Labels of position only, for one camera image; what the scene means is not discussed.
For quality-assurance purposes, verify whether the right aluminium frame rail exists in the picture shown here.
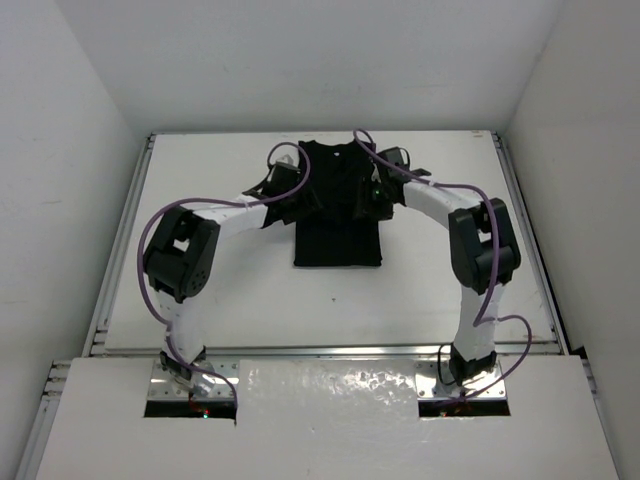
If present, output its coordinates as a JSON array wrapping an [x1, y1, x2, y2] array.
[[491, 131, 598, 401]]

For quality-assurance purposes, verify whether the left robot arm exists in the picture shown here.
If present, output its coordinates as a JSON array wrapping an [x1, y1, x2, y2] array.
[[137, 161, 319, 396]]

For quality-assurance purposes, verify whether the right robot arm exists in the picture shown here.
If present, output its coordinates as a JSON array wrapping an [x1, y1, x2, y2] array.
[[355, 140, 521, 387]]

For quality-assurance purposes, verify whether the aluminium frame rail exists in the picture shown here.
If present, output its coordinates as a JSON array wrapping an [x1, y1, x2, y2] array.
[[15, 133, 157, 479], [491, 131, 598, 401]]

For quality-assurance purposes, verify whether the white front cover panel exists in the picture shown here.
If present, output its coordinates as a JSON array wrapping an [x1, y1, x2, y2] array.
[[38, 356, 617, 479]]

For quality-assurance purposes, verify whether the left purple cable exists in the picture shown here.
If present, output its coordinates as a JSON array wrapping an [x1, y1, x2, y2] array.
[[137, 142, 314, 406]]

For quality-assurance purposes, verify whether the black t-shirt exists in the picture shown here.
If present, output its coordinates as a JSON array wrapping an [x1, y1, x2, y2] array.
[[294, 140, 382, 268]]

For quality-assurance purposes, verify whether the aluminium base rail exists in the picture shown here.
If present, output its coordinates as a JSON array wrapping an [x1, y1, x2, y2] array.
[[144, 347, 510, 420]]

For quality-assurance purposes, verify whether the left aluminium frame rail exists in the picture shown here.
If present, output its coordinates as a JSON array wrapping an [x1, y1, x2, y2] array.
[[15, 133, 157, 479]]

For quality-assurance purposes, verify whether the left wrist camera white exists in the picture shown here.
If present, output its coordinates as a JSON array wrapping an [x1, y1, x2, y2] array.
[[275, 154, 297, 168]]

